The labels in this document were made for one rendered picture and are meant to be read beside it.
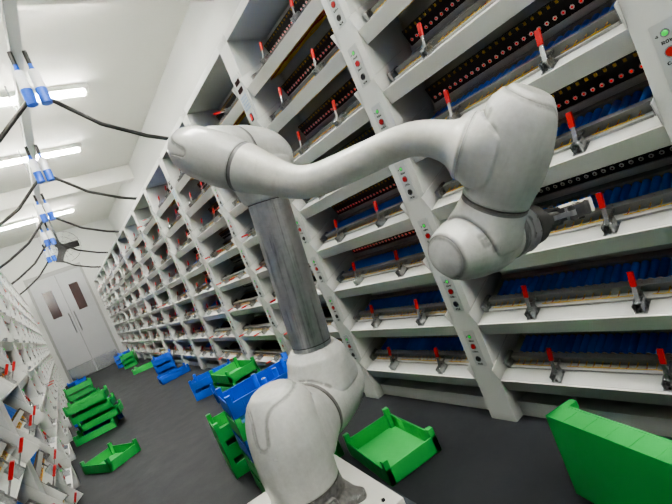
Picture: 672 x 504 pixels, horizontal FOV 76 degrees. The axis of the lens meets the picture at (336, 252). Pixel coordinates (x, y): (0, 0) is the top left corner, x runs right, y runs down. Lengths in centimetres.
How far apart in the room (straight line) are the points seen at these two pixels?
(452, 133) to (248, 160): 38
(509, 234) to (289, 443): 56
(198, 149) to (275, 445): 59
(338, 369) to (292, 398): 18
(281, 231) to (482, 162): 53
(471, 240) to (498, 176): 10
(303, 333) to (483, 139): 62
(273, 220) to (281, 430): 45
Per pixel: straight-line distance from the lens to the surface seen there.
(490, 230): 66
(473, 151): 63
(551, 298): 131
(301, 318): 103
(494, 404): 155
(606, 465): 109
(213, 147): 87
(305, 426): 92
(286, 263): 101
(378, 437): 173
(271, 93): 204
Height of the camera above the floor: 77
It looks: 3 degrees down
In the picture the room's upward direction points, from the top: 23 degrees counter-clockwise
